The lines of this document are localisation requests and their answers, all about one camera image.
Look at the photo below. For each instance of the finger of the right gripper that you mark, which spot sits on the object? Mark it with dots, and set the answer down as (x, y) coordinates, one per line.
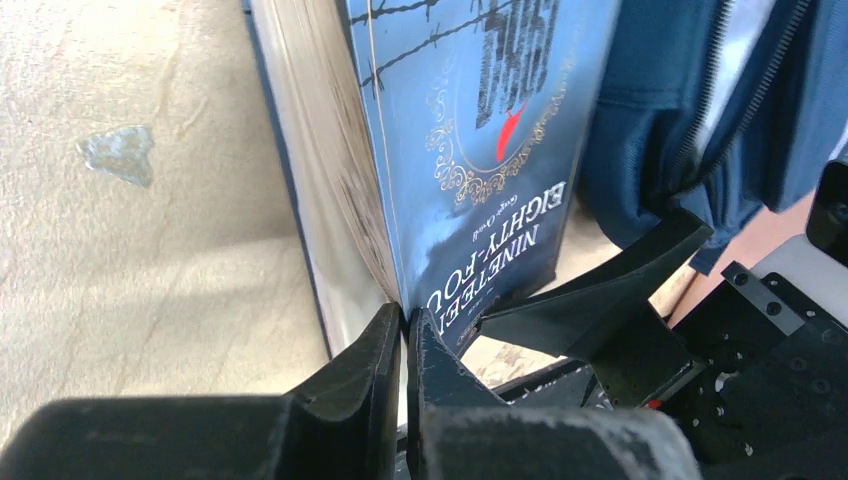
(579, 317)

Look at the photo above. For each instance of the blue cover book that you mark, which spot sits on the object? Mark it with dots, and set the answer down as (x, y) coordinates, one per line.
(430, 148)

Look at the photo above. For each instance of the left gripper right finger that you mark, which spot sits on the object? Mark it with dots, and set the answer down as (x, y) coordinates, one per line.
(459, 429)

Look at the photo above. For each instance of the navy blue student backpack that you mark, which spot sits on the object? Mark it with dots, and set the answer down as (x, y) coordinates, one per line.
(722, 108)

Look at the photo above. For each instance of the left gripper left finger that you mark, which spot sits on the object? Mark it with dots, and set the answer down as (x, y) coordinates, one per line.
(340, 423)

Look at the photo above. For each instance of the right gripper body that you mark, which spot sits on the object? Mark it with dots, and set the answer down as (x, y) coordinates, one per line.
(756, 374)

